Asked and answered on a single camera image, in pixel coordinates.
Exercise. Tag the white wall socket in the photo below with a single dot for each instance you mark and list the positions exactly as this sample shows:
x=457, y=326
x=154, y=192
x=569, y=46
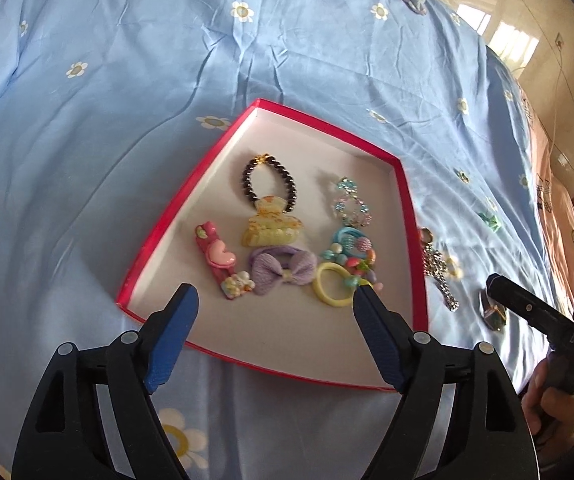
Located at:
x=562, y=159

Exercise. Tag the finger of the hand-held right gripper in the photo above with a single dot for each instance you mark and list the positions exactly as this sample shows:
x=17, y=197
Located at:
x=522, y=305

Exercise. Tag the orange cartoon print blanket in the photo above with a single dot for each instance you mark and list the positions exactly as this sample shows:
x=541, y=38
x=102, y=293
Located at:
x=552, y=195

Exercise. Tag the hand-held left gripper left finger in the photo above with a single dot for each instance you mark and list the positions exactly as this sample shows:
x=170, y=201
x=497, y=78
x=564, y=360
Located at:
x=172, y=340

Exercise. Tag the pink heart hair clip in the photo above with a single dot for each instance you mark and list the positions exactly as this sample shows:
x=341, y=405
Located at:
x=217, y=255

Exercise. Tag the person's right hand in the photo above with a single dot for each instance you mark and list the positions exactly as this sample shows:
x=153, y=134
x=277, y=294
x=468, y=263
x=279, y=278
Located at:
x=552, y=407

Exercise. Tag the yellow claw hair clip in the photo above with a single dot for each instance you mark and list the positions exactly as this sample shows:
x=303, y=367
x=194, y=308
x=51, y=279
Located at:
x=272, y=225

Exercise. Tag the green bow hair clip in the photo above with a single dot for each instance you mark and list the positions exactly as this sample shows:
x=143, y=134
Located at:
x=489, y=221

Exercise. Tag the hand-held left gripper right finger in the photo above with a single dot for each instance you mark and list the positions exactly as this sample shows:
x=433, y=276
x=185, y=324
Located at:
x=379, y=340

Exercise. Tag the red shallow cardboard box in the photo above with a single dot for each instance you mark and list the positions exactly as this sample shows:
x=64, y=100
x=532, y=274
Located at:
x=317, y=160

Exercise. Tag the square gold wristwatch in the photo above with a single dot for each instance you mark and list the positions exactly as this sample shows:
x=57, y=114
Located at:
x=492, y=315

